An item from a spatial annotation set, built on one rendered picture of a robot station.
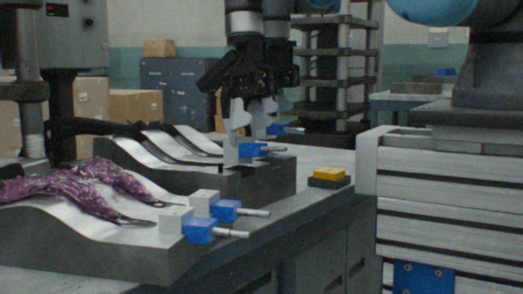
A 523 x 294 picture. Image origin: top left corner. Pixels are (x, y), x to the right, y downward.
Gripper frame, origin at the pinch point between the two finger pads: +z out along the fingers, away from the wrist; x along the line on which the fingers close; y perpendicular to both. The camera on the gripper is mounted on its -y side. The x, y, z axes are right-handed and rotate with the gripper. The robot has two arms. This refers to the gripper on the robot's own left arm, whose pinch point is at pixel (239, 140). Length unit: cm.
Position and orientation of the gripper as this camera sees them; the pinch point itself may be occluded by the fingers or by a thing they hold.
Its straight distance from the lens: 106.7
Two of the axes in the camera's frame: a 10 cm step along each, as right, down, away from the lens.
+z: 0.4, 10.0, -0.2
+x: 5.6, 0.0, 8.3
